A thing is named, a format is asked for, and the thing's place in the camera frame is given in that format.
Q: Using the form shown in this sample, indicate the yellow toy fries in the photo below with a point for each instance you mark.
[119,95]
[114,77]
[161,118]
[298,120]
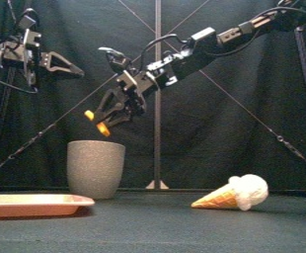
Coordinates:
[103,129]

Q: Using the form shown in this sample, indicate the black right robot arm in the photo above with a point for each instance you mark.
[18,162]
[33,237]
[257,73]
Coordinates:
[213,41]

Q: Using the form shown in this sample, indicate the grey speckled cup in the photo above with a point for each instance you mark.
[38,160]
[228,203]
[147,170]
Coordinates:
[95,169]

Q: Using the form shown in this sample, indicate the pink plastic tray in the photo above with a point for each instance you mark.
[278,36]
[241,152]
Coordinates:
[33,205]

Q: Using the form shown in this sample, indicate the toy ice cream cone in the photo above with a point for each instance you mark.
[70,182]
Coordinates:
[230,196]

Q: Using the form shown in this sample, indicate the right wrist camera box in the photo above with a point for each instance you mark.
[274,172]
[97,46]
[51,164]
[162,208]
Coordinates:
[118,60]

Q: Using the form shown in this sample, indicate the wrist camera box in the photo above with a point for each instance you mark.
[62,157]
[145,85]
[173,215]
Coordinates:
[27,20]
[118,60]

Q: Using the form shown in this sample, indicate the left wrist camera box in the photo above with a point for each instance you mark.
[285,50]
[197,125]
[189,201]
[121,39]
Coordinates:
[27,20]

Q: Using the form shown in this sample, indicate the vertical metal frame pole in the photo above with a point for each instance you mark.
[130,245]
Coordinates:
[158,148]

